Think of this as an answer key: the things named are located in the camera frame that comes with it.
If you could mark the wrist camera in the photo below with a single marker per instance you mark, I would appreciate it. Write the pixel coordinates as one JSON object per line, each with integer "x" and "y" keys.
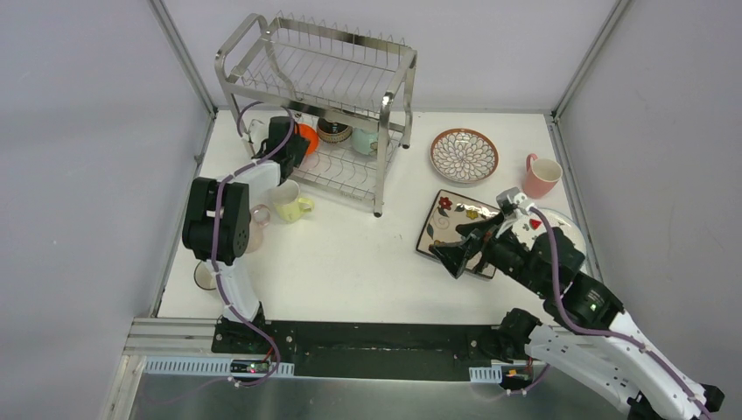
{"x": 258, "y": 131}
{"x": 513, "y": 202}

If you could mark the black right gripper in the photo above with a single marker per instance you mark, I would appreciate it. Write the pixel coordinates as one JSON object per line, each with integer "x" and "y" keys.
{"x": 454, "y": 255}

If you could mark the square flower pattern plate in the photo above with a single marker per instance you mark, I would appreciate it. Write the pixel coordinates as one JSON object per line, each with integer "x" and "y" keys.
{"x": 447, "y": 211}

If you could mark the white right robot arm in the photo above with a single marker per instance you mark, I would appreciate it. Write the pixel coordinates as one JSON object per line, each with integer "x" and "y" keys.
{"x": 594, "y": 340}

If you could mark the round floral pattern plate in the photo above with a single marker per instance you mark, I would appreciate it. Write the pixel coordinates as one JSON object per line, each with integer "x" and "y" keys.
{"x": 464, "y": 156}

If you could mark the watermelon pattern round plate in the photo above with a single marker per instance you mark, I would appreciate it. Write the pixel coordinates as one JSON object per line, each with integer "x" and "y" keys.
{"x": 527, "y": 228}

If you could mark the brown patterned ceramic bowl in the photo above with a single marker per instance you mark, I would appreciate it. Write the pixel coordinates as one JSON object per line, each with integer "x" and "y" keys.
{"x": 333, "y": 132}

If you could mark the pink ceramic mug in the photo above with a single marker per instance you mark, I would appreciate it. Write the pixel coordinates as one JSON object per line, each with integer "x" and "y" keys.
{"x": 542, "y": 175}

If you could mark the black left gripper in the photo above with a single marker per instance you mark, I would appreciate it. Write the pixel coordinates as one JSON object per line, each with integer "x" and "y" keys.
{"x": 295, "y": 147}

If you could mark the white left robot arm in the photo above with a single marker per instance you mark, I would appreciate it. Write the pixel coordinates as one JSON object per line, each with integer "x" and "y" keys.
{"x": 220, "y": 215}

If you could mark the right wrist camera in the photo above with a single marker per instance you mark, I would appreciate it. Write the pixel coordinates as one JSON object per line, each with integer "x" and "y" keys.
{"x": 513, "y": 202}

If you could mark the stainless steel dish rack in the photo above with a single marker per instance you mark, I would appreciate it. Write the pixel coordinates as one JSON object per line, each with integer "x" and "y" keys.
{"x": 363, "y": 81}

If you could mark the small clear glass cup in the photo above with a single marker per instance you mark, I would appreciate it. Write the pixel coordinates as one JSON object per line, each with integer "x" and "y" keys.
{"x": 203, "y": 277}

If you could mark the pale yellow ceramic mug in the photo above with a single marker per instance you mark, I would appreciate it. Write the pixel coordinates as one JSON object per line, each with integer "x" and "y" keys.
{"x": 288, "y": 201}

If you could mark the orange plastic bowl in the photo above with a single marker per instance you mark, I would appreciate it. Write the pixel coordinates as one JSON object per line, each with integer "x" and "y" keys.
{"x": 310, "y": 135}

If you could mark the mint green ceramic bowl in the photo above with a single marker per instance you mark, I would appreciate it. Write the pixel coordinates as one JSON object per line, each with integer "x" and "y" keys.
{"x": 364, "y": 142}

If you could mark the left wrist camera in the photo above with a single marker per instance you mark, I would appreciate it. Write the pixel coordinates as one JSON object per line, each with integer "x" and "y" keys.
{"x": 258, "y": 131}

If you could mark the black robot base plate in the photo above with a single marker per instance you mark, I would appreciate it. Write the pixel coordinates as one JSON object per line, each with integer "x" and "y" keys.
{"x": 411, "y": 352}

